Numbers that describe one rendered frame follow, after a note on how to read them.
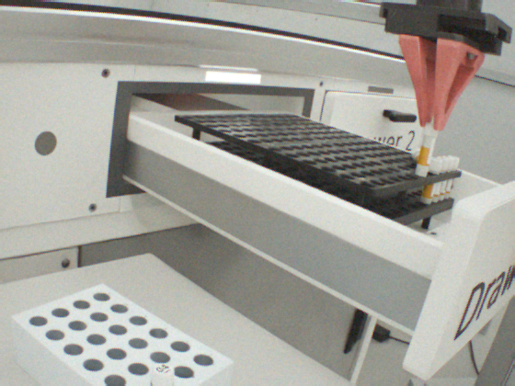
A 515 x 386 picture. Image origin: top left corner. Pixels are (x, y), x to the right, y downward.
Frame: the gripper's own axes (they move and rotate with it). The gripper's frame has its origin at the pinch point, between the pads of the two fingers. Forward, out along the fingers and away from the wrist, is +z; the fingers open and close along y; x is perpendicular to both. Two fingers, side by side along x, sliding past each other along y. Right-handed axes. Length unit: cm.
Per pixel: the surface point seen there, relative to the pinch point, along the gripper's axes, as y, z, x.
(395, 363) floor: -41, 90, 112
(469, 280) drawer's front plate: 10.2, 7.4, -13.9
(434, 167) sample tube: 0.0, 4.3, 2.3
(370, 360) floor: -48, 90, 106
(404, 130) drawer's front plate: -21.2, 5.1, 38.2
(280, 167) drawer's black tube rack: -12.5, 7.1, -3.9
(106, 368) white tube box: -3.9, 15.5, -27.5
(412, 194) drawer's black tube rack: -2.3, 7.5, 3.8
